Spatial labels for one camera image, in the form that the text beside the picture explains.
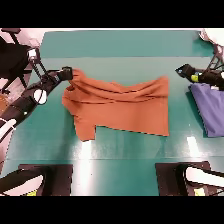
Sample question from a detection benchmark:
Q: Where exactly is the orange T-shirt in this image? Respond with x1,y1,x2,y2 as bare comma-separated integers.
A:
61,68,171,143

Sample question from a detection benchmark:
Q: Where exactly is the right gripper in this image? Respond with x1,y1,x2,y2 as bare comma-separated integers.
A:
175,63,201,83

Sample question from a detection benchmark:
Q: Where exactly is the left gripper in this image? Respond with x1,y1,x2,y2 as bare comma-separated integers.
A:
58,66,74,82

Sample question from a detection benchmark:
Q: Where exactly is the purple garment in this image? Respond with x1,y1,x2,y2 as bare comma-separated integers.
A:
188,82,224,139

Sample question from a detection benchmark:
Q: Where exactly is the white garment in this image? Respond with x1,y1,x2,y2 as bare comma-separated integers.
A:
199,28,224,48

